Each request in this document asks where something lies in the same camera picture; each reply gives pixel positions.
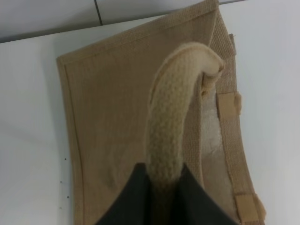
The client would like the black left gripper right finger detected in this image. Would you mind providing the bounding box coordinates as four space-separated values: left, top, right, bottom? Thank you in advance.
172 165 237 225

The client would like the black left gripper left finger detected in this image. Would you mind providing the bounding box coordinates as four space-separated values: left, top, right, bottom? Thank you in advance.
96 163 159 225

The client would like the brown linen bag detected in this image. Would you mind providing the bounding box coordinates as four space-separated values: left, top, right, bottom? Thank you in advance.
57 0 266 225

